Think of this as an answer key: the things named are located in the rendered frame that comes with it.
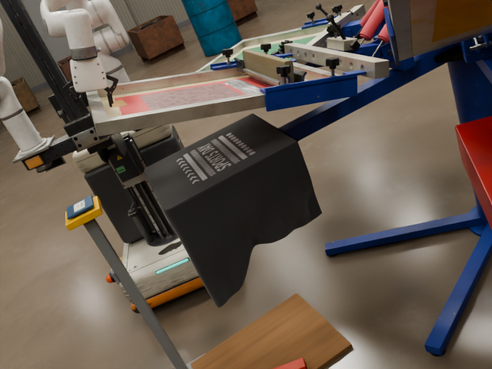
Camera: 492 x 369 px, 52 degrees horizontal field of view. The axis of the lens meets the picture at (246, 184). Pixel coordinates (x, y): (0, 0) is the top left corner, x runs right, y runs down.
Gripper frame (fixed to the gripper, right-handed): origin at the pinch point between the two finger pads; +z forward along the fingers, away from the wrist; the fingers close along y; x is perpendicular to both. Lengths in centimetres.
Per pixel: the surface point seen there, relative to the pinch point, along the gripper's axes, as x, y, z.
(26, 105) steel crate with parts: -835, 103, 161
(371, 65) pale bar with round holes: 32, -80, -5
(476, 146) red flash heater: 96, -62, -2
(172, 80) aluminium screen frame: -25.3, -30.0, 0.9
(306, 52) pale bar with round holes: -13, -80, -4
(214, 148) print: -4.9, -37.9, 24.1
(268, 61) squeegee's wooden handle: 7, -57, -6
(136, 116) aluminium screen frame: 29.2, -9.2, -1.7
